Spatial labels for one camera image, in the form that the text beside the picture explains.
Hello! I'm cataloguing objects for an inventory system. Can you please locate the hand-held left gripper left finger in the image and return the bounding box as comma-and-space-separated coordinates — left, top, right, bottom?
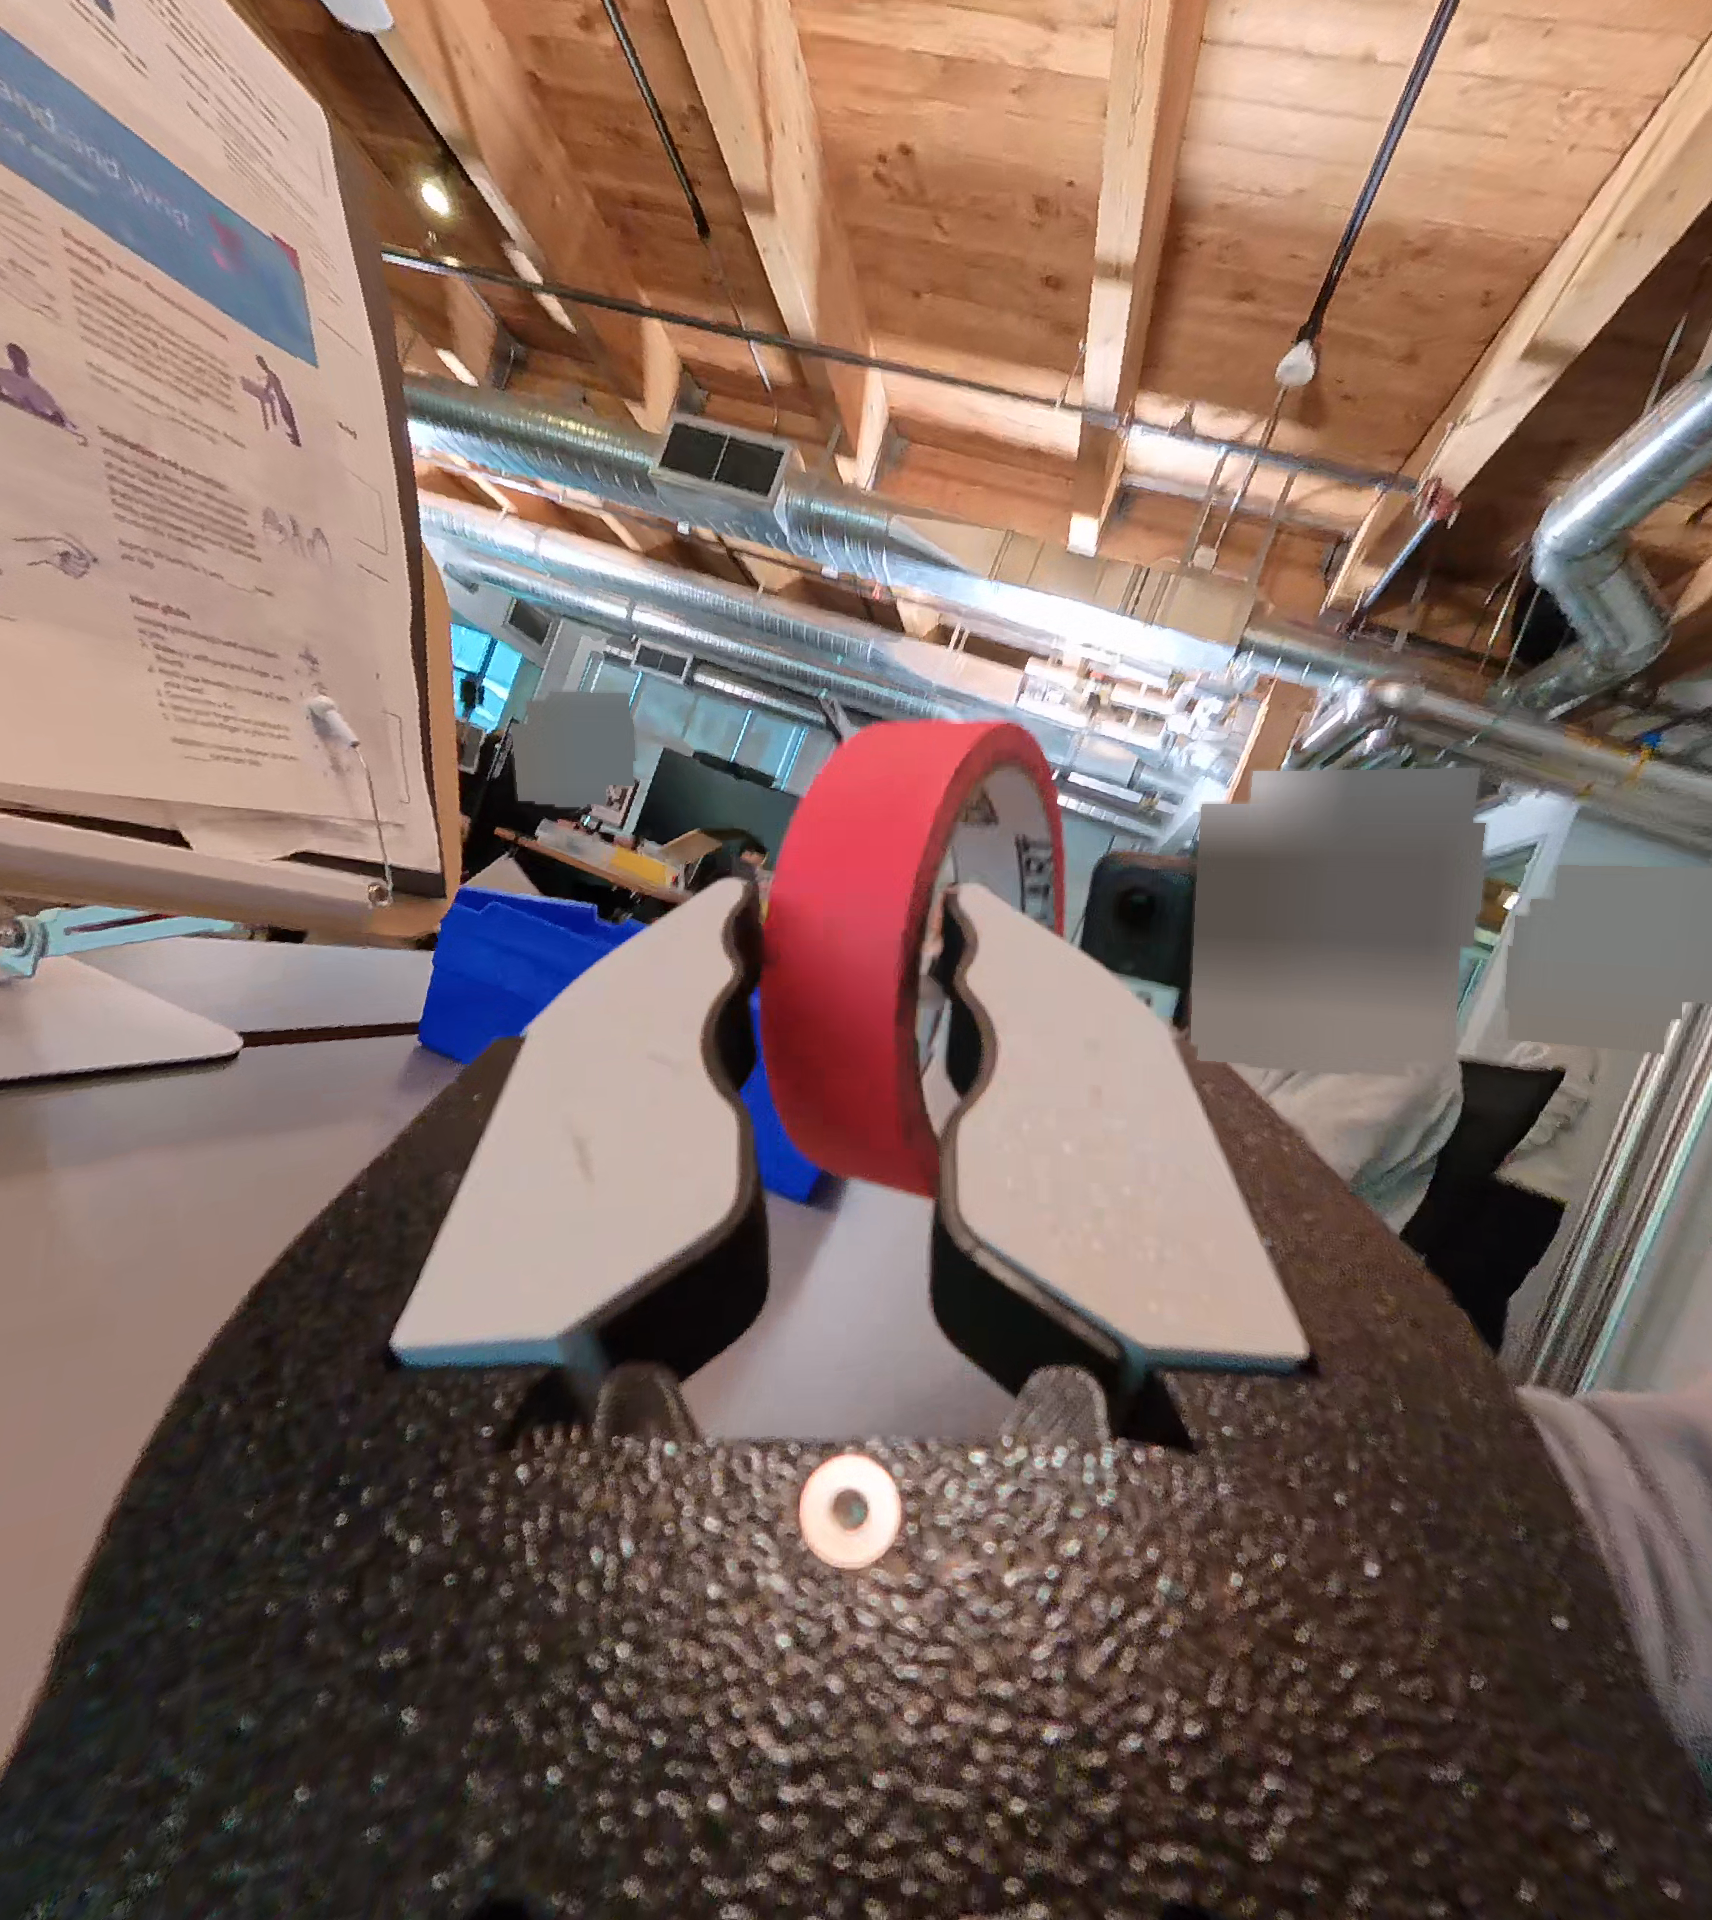
388, 875, 775, 1389

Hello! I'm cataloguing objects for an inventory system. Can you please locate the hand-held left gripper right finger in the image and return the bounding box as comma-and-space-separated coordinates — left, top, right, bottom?
927, 882, 1317, 1404

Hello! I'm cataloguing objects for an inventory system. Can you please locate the blue storage bin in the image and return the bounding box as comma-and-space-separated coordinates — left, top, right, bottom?
417, 888, 827, 1206

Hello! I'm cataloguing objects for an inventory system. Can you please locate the red tape roll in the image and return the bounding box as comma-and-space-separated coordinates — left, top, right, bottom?
761, 719, 1068, 1198

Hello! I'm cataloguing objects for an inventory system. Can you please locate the person's right forearm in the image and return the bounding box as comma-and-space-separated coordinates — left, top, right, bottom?
1519, 1341, 1712, 1909

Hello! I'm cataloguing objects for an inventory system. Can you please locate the grey desk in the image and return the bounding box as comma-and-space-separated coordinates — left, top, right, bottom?
0, 935, 1038, 1896

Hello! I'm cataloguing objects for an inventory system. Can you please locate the black monitor screen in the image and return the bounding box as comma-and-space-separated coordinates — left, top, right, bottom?
638, 745, 801, 875

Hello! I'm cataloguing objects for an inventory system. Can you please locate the silver horizontal pipe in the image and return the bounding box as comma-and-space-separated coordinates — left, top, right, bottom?
1298, 673, 1712, 841

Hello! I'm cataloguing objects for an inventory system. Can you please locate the chrome metal pole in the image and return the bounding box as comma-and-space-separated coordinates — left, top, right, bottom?
1522, 831, 1712, 1398

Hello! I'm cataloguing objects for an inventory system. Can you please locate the instruction sheet on stand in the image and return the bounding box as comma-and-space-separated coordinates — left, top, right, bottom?
0, 0, 466, 1100

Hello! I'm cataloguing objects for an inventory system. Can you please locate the white pendant lamp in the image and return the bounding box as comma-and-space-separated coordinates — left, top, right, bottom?
1271, 0, 1461, 391

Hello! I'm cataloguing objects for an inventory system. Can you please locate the black ceiling pipe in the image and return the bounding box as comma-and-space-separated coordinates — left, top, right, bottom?
382, 244, 1420, 500

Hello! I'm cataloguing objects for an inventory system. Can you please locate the printed instruction sheet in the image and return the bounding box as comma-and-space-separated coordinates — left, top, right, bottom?
0, 0, 445, 879

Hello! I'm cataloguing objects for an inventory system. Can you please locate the silver elbow duct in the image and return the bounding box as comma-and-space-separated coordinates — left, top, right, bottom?
1530, 351, 1712, 714

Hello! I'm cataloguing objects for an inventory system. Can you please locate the long silver ventilation duct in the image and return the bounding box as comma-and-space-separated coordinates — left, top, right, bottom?
405, 373, 1248, 670

